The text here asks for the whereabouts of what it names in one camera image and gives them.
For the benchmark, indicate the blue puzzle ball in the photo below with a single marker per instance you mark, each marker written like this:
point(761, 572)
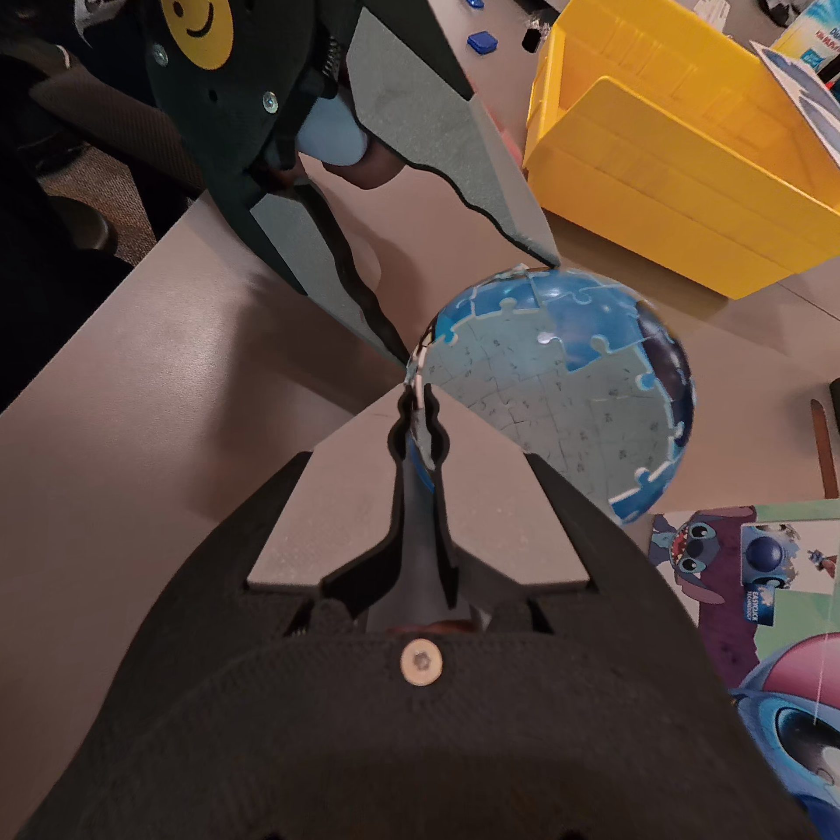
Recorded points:
point(559, 405)

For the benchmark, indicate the black office chair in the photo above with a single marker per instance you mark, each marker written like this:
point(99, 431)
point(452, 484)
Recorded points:
point(113, 123)

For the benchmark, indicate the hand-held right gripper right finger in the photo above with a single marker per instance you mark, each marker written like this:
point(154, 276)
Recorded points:
point(506, 517)

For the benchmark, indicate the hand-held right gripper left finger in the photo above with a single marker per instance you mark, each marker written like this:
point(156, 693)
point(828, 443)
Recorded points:
point(328, 517)

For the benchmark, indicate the person's left hand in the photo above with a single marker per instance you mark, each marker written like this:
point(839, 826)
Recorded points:
point(367, 172)

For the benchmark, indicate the cartoon printed puzzle box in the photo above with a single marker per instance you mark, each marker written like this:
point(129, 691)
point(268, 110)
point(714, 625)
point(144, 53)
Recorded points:
point(755, 623)

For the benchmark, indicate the yellow plastic bin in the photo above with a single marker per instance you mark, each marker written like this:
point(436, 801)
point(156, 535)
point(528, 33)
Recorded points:
point(657, 163)

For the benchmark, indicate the blue white wipes canister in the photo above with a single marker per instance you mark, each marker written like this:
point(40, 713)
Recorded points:
point(822, 39)

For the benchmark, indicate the brown wooden strip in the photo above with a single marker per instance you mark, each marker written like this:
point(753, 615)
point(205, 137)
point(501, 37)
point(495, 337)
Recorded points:
point(826, 452)

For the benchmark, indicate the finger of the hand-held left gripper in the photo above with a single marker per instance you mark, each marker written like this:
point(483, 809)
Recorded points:
point(309, 255)
point(420, 112)

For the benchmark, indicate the blue white printed sheet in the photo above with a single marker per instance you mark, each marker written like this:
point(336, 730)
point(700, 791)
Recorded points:
point(808, 104)

